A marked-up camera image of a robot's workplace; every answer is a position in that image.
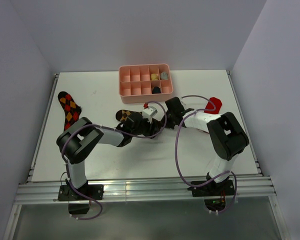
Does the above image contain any yellow rolled sock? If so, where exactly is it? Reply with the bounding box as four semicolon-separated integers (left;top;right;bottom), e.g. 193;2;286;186
150;73;159;81

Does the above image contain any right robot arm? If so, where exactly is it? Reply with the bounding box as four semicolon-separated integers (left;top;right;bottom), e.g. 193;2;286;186
165;97;249;195

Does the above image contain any brown yellow argyle sock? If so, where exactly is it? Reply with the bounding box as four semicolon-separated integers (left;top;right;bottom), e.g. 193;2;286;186
115;109;143;123

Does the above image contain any red christmas sock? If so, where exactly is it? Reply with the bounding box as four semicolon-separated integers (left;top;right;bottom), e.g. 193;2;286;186
197;96;223;133

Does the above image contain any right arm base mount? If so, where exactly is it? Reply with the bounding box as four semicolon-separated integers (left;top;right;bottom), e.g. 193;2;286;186
187;178;236;211

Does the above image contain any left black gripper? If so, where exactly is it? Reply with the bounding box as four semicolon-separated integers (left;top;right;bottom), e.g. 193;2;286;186
131;115;161;139

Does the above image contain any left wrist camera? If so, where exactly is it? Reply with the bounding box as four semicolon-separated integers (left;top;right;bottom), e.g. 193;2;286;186
141;103;158;124

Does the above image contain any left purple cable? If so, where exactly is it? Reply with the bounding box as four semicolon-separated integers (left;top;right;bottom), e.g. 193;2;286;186
61;100;169;221

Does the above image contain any grey rolled sock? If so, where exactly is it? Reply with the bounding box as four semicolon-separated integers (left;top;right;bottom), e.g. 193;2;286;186
160;71;169;80

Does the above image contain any aluminium front rail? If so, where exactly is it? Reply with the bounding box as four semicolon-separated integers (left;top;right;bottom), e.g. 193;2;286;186
13;175;276;205

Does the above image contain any pink divided organizer box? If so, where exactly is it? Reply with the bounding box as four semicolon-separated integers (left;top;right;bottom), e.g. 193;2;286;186
118;63;174;104

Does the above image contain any dark navy rolled sock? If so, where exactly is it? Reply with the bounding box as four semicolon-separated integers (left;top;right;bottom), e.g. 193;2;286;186
151;86;161;94

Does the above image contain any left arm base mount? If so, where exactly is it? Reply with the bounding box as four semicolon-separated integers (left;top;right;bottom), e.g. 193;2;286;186
57;184;104;216

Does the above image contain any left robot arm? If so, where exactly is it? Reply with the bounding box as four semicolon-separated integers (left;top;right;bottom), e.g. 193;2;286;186
56;113;164;200

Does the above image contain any red orange argyle sock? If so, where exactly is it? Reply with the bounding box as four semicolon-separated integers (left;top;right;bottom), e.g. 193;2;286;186
57;91;82;131

